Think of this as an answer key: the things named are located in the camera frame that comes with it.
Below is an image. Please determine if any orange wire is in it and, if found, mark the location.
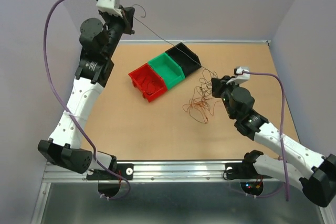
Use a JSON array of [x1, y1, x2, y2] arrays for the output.
[[182, 77, 224, 125]]

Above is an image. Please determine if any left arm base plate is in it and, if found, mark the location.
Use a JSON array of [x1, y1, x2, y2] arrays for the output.
[[86, 163, 134, 181]]

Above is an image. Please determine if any black plastic bin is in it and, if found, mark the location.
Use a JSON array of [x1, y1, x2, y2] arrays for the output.
[[166, 42, 202, 78]]

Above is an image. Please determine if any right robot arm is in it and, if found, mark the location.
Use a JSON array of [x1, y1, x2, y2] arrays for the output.
[[211, 71, 335, 207]]

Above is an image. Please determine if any aluminium mounting rail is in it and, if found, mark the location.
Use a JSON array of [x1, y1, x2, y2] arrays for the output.
[[41, 158, 323, 183]]

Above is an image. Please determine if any red plastic bin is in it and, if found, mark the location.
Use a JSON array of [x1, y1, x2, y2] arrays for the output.
[[128, 63, 167, 102]]

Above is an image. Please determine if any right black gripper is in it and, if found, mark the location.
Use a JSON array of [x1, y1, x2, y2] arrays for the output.
[[212, 75, 240, 119]]

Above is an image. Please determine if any green plastic bin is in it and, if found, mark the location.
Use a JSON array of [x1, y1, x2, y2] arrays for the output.
[[148, 52, 185, 90]]

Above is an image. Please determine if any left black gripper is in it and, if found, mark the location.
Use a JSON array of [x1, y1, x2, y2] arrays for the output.
[[99, 5, 134, 58]]

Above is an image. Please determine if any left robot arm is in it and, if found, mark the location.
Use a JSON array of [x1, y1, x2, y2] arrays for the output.
[[37, 7, 135, 179]]

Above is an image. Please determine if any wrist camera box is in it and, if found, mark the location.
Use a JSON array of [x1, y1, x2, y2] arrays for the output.
[[226, 66, 250, 85], [96, 0, 122, 17]]

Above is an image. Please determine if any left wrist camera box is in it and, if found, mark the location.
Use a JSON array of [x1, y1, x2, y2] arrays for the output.
[[96, 0, 122, 17]]

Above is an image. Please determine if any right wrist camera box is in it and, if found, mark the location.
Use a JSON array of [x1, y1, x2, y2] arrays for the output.
[[226, 66, 250, 85]]

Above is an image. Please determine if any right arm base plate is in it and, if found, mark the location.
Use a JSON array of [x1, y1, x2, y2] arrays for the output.
[[223, 162, 271, 180]]

